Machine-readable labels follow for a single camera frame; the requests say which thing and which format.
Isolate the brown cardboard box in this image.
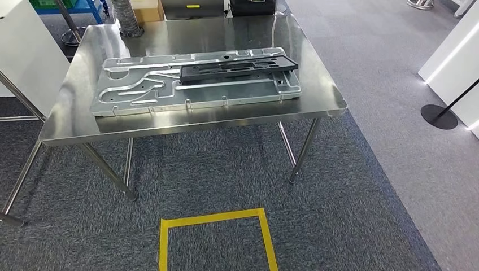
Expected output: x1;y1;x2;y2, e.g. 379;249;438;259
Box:
129;0;166;23

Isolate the stamped metal plate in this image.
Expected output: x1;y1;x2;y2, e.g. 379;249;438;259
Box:
89;46;303;118

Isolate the steel side table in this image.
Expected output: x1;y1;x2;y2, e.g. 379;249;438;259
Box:
0;70;49;228

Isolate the black plastic plate bracket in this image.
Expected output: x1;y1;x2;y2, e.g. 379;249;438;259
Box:
179;55;299;85

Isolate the white wall panel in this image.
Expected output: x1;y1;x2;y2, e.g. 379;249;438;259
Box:
417;0;479;140

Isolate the black carrying case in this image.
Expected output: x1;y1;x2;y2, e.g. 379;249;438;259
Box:
229;0;278;17

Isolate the black stanchion round base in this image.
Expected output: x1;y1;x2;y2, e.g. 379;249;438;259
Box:
421;77;479;131

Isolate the grey corrugated duct hose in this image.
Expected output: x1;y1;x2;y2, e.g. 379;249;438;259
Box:
111;0;145;38

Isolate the stainless steel workbench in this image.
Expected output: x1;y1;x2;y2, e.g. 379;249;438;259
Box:
38;13;349;203

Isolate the green plastic crate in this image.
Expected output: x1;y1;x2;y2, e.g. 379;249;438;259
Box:
29;0;77;10

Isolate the chrome stanchion with base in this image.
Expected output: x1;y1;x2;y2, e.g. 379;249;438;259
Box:
54;0;88;47

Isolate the yellow floor tape square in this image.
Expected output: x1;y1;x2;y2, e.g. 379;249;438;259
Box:
158;208;280;271

